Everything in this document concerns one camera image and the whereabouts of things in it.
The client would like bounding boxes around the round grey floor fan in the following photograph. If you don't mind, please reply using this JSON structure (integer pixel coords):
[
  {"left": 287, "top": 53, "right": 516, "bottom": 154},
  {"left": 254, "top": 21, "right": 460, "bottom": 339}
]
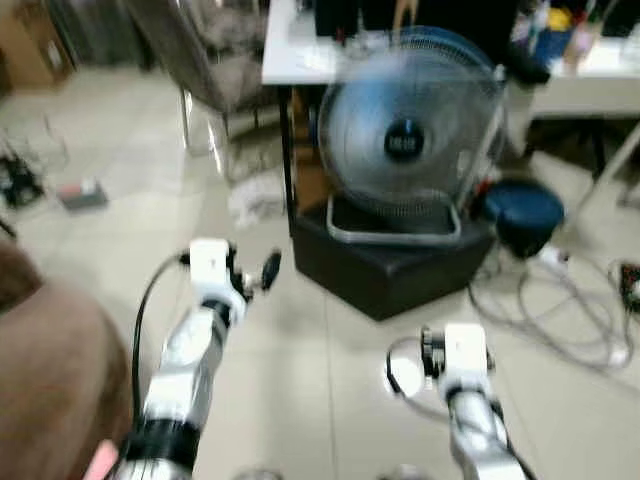
[{"left": 315, "top": 27, "right": 507, "bottom": 223}]

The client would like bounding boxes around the round brown sofa chair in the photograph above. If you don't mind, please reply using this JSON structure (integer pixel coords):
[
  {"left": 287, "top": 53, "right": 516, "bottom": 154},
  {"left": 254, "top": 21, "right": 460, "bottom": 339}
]
[{"left": 0, "top": 240, "right": 133, "bottom": 480}]

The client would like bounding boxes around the black floor device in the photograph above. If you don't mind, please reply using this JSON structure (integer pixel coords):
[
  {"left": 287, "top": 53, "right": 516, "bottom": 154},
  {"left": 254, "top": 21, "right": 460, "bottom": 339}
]
[{"left": 0, "top": 153, "right": 47, "bottom": 208}]

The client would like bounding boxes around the black box stand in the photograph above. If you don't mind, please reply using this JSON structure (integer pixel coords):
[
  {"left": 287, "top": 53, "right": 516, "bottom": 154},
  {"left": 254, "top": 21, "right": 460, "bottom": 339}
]
[{"left": 289, "top": 195, "right": 501, "bottom": 323}]

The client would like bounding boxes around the grey metal fan base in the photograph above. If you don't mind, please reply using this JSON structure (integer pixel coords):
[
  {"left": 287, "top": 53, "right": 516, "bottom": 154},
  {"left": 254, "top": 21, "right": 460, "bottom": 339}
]
[{"left": 326, "top": 194, "right": 464, "bottom": 247}]

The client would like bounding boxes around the round blue stool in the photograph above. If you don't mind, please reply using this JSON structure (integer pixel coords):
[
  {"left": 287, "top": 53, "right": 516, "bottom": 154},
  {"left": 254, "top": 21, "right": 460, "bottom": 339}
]
[{"left": 478, "top": 179, "right": 567, "bottom": 260}]

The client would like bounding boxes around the grey power strip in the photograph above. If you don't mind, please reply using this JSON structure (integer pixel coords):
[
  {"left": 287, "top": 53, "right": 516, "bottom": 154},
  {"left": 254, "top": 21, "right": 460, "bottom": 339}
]
[{"left": 58, "top": 178, "right": 110, "bottom": 212}]

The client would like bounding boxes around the red black plug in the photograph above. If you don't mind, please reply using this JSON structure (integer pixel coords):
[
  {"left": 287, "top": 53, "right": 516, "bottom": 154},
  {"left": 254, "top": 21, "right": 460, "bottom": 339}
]
[{"left": 618, "top": 261, "right": 640, "bottom": 313}]

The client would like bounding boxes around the white table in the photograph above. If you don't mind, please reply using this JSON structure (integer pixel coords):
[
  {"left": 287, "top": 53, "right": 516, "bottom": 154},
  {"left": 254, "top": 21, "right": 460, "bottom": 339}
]
[{"left": 261, "top": 0, "right": 640, "bottom": 121}]

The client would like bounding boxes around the metal leg chair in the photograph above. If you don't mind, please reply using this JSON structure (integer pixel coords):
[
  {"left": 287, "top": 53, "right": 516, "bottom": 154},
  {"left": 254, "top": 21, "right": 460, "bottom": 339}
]
[{"left": 125, "top": 0, "right": 286, "bottom": 186}]

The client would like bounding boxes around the brown cardboard box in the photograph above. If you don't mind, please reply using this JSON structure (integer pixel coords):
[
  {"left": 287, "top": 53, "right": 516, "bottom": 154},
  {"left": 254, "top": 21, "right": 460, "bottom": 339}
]
[{"left": 0, "top": 0, "right": 77, "bottom": 93}]

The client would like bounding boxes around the blue yellow bottle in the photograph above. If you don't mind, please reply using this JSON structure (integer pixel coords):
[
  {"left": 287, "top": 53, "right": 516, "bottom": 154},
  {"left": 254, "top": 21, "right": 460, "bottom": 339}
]
[{"left": 530, "top": 5, "right": 576, "bottom": 71}]

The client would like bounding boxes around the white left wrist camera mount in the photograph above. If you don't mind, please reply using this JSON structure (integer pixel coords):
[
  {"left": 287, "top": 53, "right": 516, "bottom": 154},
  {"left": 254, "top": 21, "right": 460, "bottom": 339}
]
[{"left": 189, "top": 238, "right": 237, "bottom": 302}]

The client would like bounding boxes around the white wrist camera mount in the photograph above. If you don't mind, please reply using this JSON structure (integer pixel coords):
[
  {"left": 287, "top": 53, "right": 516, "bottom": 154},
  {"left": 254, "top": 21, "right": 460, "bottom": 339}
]
[
  {"left": 189, "top": 238, "right": 237, "bottom": 302},
  {"left": 443, "top": 322, "right": 493, "bottom": 397}
]

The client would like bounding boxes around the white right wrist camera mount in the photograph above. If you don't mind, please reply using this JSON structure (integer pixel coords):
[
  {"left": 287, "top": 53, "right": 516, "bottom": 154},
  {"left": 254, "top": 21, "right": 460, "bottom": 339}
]
[{"left": 443, "top": 322, "right": 493, "bottom": 397}]

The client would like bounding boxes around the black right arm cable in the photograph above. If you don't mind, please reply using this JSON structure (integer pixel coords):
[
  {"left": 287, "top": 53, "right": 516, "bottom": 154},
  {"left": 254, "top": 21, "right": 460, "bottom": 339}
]
[{"left": 384, "top": 335, "right": 446, "bottom": 403}]

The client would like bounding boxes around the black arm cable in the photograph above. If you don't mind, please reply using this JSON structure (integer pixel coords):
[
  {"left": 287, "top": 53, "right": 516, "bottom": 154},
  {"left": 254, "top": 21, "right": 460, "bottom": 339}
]
[
  {"left": 129, "top": 252, "right": 193, "bottom": 426},
  {"left": 384, "top": 335, "right": 446, "bottom": 403}
]

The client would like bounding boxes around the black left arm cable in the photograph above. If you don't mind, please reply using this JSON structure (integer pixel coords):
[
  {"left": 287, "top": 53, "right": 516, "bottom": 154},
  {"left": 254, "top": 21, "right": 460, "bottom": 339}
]
[{"left": 129, "top": 252, "right": 193, "bottom": 426}]

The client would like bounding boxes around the grey floor cable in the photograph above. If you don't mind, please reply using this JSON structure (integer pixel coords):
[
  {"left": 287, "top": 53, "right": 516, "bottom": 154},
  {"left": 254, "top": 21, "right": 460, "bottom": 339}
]
[{"left": 468, "top": 248, "right": 629, "bottom": 373}]

